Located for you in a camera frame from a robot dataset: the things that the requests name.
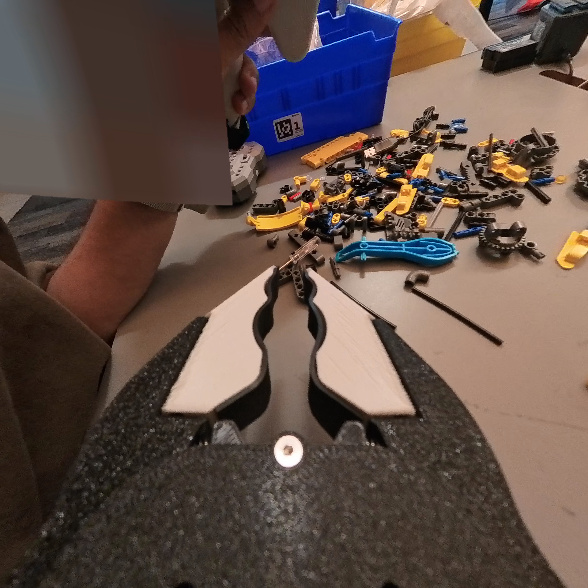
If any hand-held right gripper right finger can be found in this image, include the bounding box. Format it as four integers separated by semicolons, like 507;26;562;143
303;268;417;421

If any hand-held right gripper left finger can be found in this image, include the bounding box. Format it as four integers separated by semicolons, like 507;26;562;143
162;266;282;419

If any person's left forearm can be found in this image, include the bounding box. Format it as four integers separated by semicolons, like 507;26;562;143
46;198;180;343

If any person's left hand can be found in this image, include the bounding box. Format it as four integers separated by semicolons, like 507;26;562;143
217;0;277;116

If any thin black rod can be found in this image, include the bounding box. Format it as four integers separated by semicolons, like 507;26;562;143
330;280;397;329
411;286;503;346

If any blue plastic bin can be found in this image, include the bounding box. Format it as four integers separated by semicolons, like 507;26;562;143
246;2;402;157

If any angled dark grey holed beam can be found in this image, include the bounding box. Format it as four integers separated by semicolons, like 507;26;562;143
289;264;318;304

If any blue brick separator tool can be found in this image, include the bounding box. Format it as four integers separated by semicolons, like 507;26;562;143
334;236;459;267

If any long yellow holed beam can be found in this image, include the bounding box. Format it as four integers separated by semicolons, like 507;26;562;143
301;132;369;166

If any yellow plastic bin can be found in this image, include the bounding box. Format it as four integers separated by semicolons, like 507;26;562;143
390;14;467;76

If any black usb plug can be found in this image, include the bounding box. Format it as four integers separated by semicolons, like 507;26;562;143
363;137;400;159

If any yellow curved toy panel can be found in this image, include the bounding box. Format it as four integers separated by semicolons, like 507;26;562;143
246;204;307;232

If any grey toy battery hub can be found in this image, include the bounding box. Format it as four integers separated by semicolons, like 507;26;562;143
228;140;268;206

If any pile of toy building pieces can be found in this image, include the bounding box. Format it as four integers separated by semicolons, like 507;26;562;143
278;105;570;244

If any person's brown clothing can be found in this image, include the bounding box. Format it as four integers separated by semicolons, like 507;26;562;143
0;216;113;566

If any black rectangular box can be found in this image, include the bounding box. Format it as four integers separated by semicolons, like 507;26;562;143
481;39;538;73

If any small yellow toy panel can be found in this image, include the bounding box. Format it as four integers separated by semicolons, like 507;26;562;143
556;229;588;270

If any dark grey device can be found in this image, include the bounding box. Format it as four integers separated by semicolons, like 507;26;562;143
535;2;588;65

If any small clear-handled screwdriver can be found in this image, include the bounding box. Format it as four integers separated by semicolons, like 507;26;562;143
278;236;322;272

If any dark grey gear ring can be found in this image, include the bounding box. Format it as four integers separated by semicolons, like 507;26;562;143
478;220;546;262

